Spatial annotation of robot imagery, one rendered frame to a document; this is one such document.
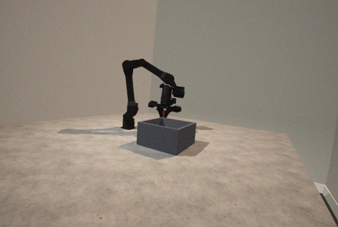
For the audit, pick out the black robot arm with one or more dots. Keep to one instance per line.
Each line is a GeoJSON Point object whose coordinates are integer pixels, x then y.
{"type": "Point", "coordinates": [132, 107]}

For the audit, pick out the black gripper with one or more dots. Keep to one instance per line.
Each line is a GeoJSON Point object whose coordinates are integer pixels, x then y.
{"type": "Point", "coordinates": [160, 107]}

